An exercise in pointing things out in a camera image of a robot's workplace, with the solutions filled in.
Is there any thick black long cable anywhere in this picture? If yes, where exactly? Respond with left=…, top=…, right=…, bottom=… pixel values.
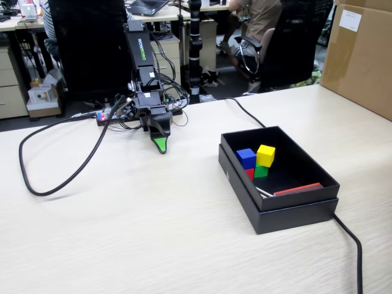
left=223, top=97, right=364, bottom=294

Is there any camouflage cloth bag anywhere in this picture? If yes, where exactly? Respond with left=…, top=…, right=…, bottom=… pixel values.
left=289, top=67, right=323, bottom=89

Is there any beige drawer cabinet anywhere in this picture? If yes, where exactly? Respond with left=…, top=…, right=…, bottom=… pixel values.
left=0, top=45, right=30, bottom=120
left=149, top=35, right=181, bottom=89

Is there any small open cardboard box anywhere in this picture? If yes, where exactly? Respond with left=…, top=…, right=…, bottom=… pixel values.
left=26, top=69, right=64, bottom=119

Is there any black laptop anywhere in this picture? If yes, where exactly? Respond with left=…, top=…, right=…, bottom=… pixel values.
left=126, top=0, right=170, bottom=17

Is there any thick black looped cable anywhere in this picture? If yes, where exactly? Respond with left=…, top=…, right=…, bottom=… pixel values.
left=18, top=96, right=128, bottom=197

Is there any yellow wooden cube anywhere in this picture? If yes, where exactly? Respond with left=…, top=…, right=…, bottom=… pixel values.
left=255, top=144, right=276, bottom=168

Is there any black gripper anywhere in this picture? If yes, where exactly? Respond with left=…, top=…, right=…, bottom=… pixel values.
left=134, top=91, right=173, bottom=154

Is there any blue wooden cube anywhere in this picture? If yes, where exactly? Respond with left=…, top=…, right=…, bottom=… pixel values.
left=236, top=148, right=257, bottom=170

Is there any person in tan shirt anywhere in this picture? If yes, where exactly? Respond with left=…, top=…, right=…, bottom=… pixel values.
left=220, top=0, right=282, bottom=67

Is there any large brown cardboard box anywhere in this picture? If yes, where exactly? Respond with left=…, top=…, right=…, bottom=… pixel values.
left=320, top=0, right=392, bottom=122

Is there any light wooden office desk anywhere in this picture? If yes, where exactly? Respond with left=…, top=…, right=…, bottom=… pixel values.
left=0, top=15, right=47, bottom=80
left=131, top=2, right=235, bottom=71

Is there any white small product box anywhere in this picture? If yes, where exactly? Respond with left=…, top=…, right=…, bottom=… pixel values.
left=28, top=87, right=53, bottom=104

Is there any black open box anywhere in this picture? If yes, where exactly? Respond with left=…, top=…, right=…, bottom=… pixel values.
left=218, top=143, right=339, bottom=235

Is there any green wooden cube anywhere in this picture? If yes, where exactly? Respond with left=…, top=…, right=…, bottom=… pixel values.
left=253, top=164, right=270, bottom=179

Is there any black cardboard box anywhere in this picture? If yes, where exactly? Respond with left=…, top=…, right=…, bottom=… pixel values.
left=220, top=125, right=341, bottom=213

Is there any person in striped shirt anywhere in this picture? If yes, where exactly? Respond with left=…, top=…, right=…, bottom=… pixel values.
left=41, top=0, right=62, bottom=59

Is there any controller board with red led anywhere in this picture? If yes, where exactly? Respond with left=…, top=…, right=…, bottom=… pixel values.
left=96, top=107, right=122, bottom=126

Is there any silver pen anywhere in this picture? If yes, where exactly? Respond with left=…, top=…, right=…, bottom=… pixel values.
left=255, top=185, right=274, bottom=198

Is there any black mesh office chair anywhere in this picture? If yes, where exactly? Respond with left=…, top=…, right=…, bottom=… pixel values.
left=44, top=0, right=137, bottom=107

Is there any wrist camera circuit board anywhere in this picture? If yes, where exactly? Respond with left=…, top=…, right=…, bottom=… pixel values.
left=115, top=97, right=137, bottom=121

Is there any black office chair with armrest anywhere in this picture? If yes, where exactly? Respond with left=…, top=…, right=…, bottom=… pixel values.
left=234, top=0, right=334, bottom=92

